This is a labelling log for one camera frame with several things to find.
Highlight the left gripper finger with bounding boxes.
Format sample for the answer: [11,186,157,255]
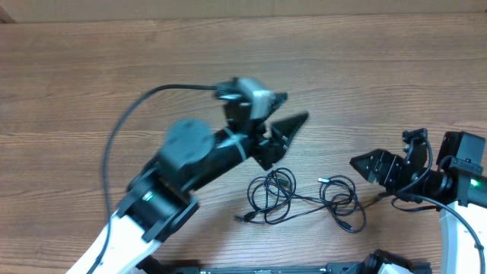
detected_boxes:
[271,111,309,148]
[266,92,288,118]

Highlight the black cable bundle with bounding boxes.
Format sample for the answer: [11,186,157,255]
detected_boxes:
[232,167,389,234]

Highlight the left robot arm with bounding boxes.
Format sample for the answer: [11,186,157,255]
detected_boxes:
[69,91,309,273]

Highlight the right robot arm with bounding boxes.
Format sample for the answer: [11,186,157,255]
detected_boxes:
[349,128,486,273]

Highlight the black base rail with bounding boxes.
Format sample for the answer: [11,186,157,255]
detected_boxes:
[144,249,433,274]

